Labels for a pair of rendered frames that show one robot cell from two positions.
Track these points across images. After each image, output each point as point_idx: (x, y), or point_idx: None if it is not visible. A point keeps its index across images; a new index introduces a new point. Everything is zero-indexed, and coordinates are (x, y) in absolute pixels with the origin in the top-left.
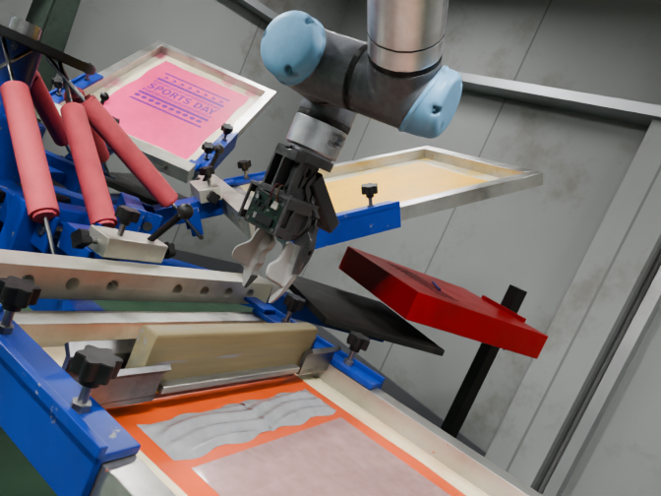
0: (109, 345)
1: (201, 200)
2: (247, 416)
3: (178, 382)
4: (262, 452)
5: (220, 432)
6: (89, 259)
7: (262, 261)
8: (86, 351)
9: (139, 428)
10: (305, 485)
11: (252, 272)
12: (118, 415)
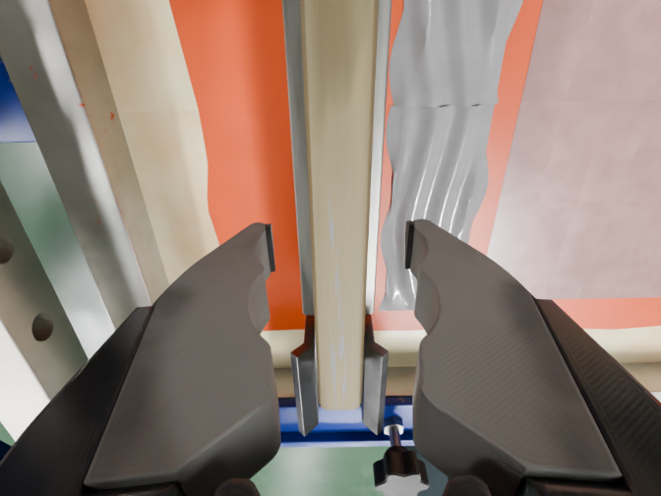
0: (307, 392)
1: None
2: (443, 136)
3: (367, 286)
4: (519, 181)
5: (450, 222)
6: None
7: (262, 294)
8: (390, 494)
9: (386, 311)
10: (617, 173)
11: (266, 276)
12: None
